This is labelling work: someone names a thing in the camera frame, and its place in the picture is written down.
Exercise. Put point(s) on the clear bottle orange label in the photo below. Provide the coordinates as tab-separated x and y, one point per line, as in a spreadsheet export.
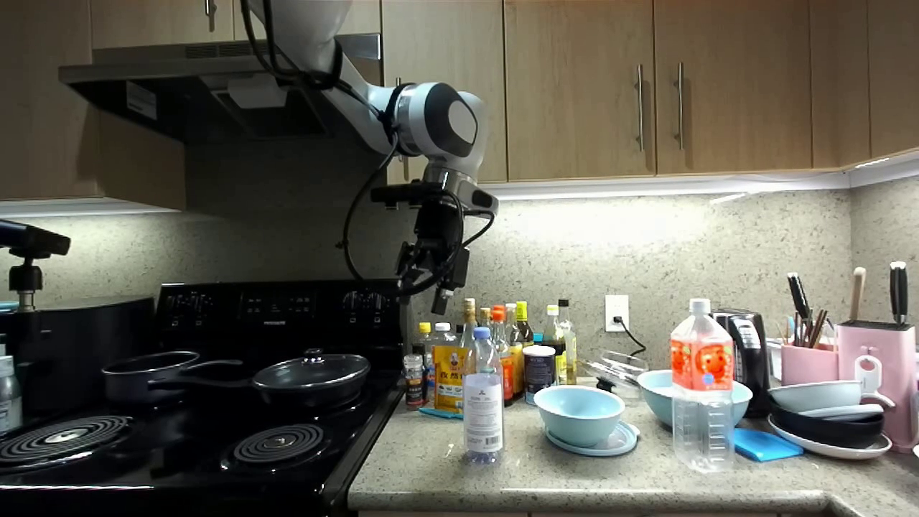
702	362

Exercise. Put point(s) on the light blue shallow bowl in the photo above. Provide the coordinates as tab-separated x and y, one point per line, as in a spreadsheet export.
814	393

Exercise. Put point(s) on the black electric kettle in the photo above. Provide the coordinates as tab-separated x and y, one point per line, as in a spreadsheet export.
747	345

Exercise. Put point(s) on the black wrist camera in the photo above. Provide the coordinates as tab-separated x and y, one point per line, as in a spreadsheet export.
419	192

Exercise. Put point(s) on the light blue plate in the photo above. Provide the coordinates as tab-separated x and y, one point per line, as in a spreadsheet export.
622	442

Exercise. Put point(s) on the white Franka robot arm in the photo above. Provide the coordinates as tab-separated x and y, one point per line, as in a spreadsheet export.
435	118

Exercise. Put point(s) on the small bottle yellow cap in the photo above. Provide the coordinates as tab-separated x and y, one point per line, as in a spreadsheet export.
424	329

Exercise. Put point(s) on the clear water bottle blue cap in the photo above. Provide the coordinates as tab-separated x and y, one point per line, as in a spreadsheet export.
482	412

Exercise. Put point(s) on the dark jar white lid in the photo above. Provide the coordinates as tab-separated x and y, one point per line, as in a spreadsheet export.
537	370

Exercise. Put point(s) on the black range hood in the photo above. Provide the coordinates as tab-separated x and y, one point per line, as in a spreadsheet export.
189	96

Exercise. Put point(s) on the under cabinet light strip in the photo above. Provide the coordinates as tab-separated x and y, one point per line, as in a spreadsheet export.
669	185

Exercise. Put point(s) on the orange sauce bottle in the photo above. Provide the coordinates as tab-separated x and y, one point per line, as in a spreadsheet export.
508	375

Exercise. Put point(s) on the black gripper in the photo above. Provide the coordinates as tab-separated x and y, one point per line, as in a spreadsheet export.
441	231

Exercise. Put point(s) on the clear bottle white label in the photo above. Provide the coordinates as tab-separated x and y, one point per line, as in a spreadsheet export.
10	391

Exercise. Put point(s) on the white wall outlet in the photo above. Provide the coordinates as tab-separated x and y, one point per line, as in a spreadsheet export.
617	310

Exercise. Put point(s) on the wooden upper cabinets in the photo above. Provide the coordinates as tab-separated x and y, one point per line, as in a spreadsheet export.
576	86

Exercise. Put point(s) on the teal plastic kitchen tool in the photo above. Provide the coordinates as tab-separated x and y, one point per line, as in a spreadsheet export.
441	415

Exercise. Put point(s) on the blue sponge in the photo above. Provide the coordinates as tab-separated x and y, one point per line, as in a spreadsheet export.
764	445

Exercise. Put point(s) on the black electric stove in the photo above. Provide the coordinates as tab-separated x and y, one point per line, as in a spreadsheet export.
289	310

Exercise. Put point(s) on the large light blue bowl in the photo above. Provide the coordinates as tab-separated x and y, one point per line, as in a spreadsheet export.
656	391

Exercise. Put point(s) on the pink knife block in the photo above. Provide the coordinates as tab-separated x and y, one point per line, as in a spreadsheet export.
884	362

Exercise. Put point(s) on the pale oil bottle black cap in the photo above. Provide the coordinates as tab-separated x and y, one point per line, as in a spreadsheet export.
567	349

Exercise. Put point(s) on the small dark spice jar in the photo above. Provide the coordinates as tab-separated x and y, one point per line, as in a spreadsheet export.
413	378

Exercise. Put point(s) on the large black pot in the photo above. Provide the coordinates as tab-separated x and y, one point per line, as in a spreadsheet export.
75	353

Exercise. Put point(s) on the black camera on tripod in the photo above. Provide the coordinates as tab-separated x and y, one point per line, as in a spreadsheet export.
30	240

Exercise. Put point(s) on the yellow label sauce bottle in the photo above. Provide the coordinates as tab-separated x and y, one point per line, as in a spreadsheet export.
448	375

